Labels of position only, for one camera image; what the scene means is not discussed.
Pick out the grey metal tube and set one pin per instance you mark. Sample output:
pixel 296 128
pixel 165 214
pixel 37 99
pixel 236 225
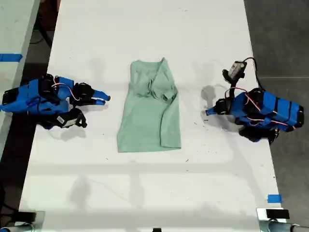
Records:
pixel 277 227
pixel 24 228

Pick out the small black box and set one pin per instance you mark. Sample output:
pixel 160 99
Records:
pixel 277 214
pixel 26 216

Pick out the long blue tape strip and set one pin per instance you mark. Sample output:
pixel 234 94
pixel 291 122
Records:
pixel 10 57

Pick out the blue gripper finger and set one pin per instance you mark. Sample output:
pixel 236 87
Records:
pixel 212 111
pixel 97 102
pixel 101 94

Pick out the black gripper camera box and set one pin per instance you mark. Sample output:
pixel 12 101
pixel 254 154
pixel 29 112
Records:
pixel 67 119
pixel 235 68

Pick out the short blue tape strip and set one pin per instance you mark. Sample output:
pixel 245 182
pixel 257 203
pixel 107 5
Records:
pixel 274 198

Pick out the pale green t-shirt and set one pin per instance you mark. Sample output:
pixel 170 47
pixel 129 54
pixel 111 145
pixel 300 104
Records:
pixel 147 116

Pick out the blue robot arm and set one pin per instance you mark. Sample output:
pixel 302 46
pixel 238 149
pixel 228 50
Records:
pixel 21 101
pixel 277 106

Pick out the black camera stalk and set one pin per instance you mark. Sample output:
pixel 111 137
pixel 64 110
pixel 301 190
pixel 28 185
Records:
pixel 232 85

